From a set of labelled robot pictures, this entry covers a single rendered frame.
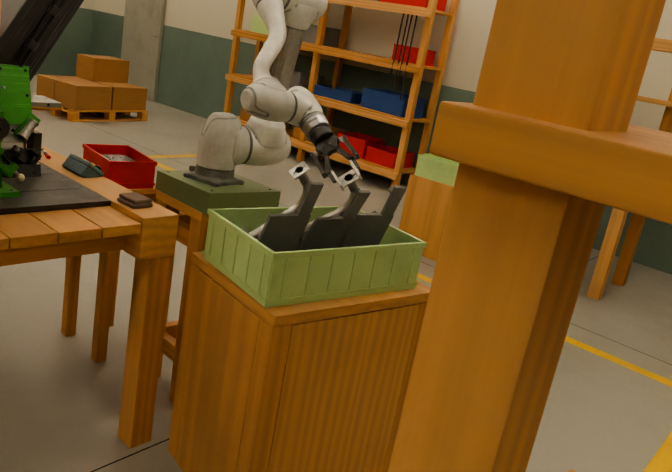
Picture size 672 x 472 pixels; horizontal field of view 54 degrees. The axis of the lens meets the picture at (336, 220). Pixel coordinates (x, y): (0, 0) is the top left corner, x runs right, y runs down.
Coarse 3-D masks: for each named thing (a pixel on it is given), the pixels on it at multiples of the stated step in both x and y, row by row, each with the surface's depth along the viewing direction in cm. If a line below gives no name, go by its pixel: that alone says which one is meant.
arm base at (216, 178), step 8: (192, 168) 270; (200, 168) 259; (184, 176) 262; (192, 176) 261; (200, 176) 259; (208, 176) 258; (216, 176) 259; (224, 176) 260; (232, 176) 264; (216, 184) 255; (224, 184) 260; (232, 184) 264; (240, 184) 268
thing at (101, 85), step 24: (96, 72) 862; (120, 72) 893; (48, 96) 826; (72, 96) 801; (96, 96) 825; (120, 96) 857; (144, 96) 890; (72, 120) 804; (96, 120) 834; (120, 120) 866; (144, 120) 900
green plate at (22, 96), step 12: (0, 72) 229; (12, 72) 232; (24, 72) 235; (0, 84) 229; (12, 84) 232; (24, 84) 235; (0, 96) 229; (12, 96) 233; (24, 96) 236; (0, 108) 230; (12, 108) 233; (24, 108) 236; (12, 120) 233; (24, 120) 236
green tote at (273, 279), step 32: (224, 224) 206; (256, 224) 227; (224, 256) 208; (256, 256) 192; (288, 256) 188; (320, 256) 196; (352, 256) 204; (384, 256) 212; (416, 256) 222; (256, 288) 193; (288, 288) 192; (320, 288) 200; (352, 288) 208; (384, 288) 217
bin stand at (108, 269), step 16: (144, 192) 282; (80, 256) 301; (112, 256) 281; (112, 272) 284; (64, 288) 305; (112, 288) 286; (64, 304) 307; (96, 304) 287; (112, 304) 323; (64, 320) 308; (96, 320) 288; (112, 320) 326; (96, 336) 290; (96, 352) 291
